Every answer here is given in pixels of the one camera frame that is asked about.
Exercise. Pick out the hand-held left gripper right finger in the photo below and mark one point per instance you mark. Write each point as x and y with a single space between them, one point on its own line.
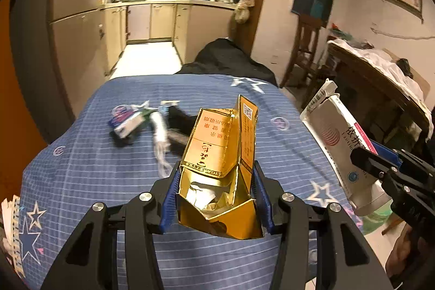
266 205

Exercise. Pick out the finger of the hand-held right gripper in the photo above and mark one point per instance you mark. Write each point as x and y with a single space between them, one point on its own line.
385 150
373 162

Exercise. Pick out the wooden dining table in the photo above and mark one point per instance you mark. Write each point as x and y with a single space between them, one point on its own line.
370 89

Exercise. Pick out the white sheet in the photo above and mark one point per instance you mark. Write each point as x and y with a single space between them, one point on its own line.
377 59

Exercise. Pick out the black sock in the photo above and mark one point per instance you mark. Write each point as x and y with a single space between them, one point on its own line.
178 122

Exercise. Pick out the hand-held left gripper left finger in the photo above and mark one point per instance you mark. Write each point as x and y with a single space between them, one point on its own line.
171 198

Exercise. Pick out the black plastic bag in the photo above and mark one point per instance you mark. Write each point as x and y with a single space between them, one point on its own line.
405 67

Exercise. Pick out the blue checked star tablecloth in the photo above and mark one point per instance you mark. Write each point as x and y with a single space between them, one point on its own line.
102 181

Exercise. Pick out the white power strip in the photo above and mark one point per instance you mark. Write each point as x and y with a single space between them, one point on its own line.
12 229

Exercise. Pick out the gold cardboard box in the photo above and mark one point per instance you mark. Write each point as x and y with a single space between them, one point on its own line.
214 154

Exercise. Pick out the beige hanging bag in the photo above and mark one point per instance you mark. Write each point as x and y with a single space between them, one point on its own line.
244 6

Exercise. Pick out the dark wooden chair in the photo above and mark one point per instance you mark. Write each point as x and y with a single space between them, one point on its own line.
306 48

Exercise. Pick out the beige kitchen base cabinets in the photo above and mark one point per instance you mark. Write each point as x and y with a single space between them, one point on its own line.
159 21

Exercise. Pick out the black duffel bag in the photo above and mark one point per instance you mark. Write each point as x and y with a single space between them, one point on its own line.
227 59

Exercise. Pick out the green-lined trash bin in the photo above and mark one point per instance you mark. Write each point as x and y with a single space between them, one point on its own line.
373 221

